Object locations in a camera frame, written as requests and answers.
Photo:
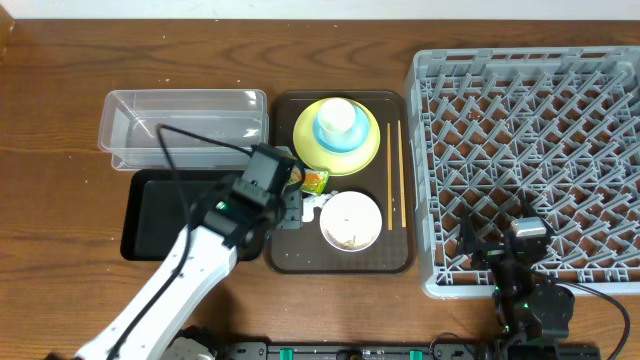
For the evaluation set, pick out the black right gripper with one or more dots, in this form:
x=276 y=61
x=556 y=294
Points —
x=486 y=251

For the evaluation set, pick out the white tissue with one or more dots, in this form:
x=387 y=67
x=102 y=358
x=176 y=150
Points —
x=312 y=202

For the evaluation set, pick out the green pandan cake wrapper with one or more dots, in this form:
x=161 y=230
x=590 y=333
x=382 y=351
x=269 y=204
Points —
x=313 y=183

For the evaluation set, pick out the white bowl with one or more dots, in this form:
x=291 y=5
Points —
x=350 y=221

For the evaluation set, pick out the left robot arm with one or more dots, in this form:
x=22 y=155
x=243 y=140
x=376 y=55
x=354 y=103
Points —
x=222 y=220

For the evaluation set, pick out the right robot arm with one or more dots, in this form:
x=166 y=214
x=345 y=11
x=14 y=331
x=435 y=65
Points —
x=535 y=316

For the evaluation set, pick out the grey dishwasher rack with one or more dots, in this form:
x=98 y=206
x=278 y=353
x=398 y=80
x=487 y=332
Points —
x=556 y=126

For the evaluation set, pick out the yellow plate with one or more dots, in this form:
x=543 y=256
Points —
x=318 y=158

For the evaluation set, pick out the blue bowl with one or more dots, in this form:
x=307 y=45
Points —
x=355 y=138

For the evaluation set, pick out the white paper cup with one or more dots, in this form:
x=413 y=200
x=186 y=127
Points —
x=336 y=116

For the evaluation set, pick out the clear plastic bin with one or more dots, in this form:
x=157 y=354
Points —
x=200 y=128

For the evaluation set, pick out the dark brown serving tray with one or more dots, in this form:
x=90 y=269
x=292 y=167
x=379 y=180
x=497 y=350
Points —
x=305 y=251

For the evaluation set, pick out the black plastic tray bin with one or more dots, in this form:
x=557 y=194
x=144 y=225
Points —
x=154 y=215

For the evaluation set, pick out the right wooden chopstick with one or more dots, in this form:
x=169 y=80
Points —
x=401 y=175

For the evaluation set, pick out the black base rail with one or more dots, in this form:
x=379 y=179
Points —
x=196 y=343

